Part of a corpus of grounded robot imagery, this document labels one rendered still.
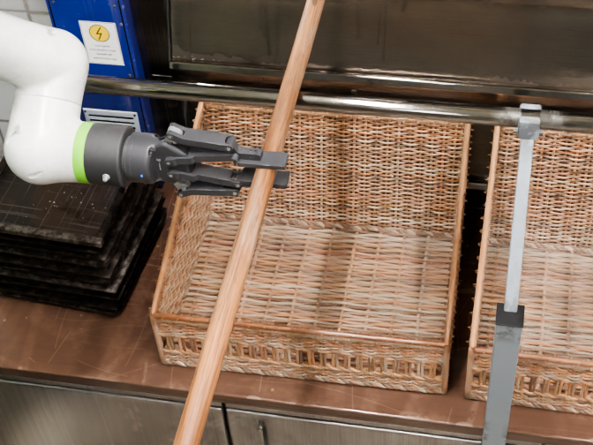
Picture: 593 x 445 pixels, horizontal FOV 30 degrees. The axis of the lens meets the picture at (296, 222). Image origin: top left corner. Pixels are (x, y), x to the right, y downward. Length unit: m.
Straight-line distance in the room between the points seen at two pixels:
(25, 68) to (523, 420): 1.07
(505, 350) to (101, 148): 0.70
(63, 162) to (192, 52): 0.63
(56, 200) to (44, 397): 0.40
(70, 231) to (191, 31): 0.46
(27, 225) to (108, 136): 0.56
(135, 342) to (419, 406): 0.57
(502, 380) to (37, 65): 0.88
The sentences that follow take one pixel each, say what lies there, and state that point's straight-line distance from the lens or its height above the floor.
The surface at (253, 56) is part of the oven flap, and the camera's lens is 2.19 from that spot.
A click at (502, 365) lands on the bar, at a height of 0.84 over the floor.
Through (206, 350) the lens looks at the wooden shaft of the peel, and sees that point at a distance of 1.39.
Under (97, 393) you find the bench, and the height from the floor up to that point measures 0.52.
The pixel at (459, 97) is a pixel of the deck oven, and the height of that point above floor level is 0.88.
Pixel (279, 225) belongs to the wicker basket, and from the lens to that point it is 2.36.
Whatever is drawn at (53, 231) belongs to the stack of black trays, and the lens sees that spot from 2.12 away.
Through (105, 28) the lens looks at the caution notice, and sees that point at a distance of 2.23.
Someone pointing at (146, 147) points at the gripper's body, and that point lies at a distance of 1.63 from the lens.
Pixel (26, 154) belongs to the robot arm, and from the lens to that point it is 1.67.
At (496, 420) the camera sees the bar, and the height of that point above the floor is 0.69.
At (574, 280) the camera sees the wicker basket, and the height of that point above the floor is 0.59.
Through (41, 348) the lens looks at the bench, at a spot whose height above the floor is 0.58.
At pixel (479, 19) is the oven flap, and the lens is 2.10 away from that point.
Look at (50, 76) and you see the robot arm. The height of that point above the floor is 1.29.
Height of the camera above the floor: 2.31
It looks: 47 degrees down
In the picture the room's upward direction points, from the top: 5 degrees counter-clockwise
